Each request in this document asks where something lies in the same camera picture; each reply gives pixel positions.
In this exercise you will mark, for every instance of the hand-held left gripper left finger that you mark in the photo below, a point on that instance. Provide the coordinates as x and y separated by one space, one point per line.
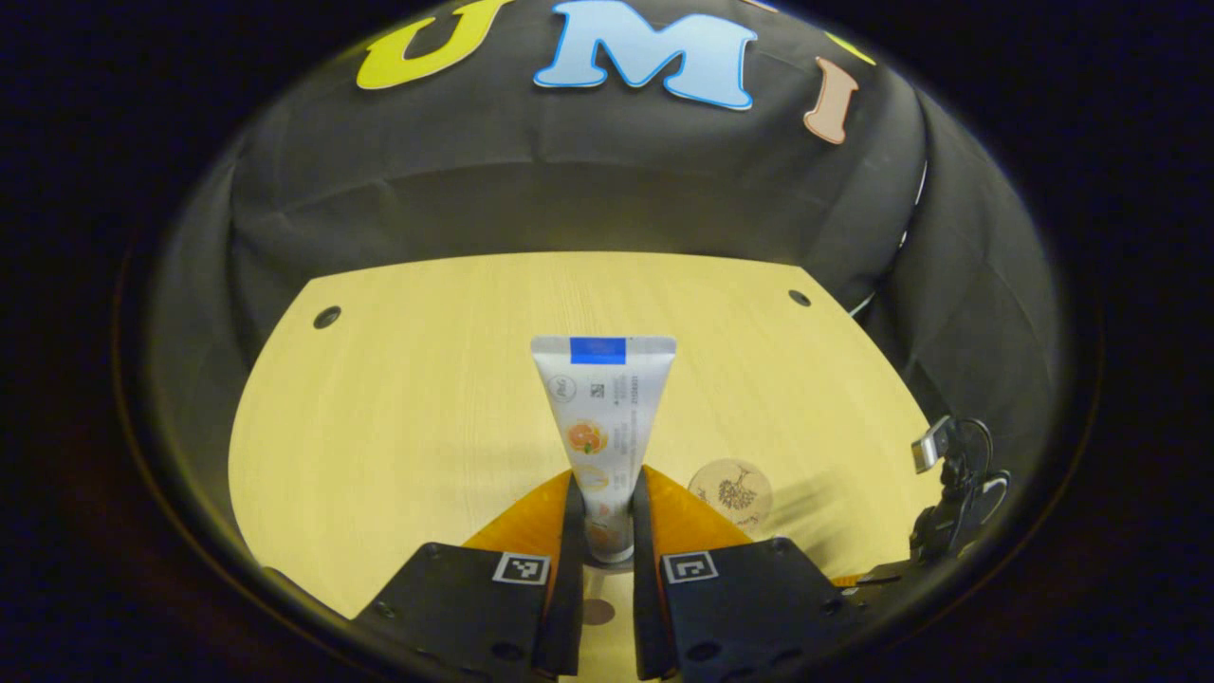
569 607

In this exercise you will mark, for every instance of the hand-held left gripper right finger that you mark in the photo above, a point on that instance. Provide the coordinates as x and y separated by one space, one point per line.
647 607

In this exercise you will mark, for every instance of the round wooden coaster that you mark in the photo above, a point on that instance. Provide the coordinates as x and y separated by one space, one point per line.
730 493

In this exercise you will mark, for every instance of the white toothpaste tube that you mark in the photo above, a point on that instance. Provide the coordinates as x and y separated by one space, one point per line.
602 398

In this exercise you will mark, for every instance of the black backdrop cloth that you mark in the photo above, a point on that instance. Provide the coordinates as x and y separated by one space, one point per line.
569 190

